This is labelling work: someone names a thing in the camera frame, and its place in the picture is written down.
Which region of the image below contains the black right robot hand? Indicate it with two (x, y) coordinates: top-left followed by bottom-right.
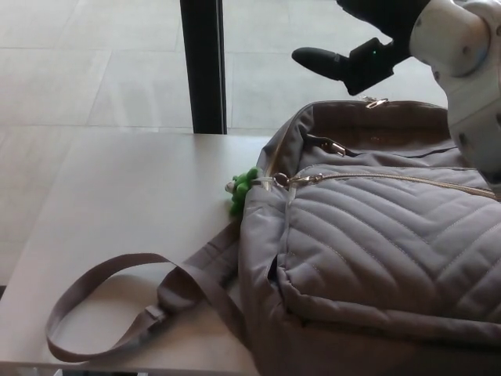
(291, 0), (427, 96)

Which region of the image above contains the grey quilted backpack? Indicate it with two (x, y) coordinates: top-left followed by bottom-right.
(45, 97), (501, 376)

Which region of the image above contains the black window frame post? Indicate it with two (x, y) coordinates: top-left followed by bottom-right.
(179, 0), (228, 136)

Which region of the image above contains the green plush keychain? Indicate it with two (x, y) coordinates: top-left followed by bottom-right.
(224, 165), (290, 218)

